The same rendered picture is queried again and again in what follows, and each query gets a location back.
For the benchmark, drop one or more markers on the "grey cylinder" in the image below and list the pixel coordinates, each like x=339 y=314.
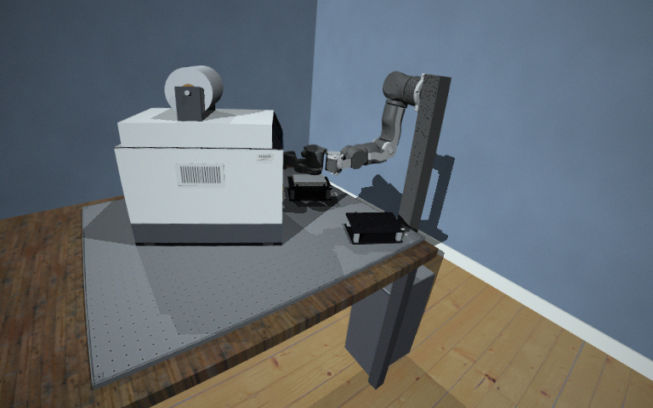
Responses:
x=199 y=76

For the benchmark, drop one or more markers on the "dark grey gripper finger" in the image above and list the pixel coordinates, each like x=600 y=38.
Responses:
x=293 y=153
x=291 y=160

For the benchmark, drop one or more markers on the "black rectangular frame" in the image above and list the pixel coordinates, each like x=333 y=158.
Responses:
x=384 y=225
x=309 y=193

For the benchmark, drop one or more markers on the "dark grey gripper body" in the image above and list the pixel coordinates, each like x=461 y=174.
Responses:
x=315 y=157

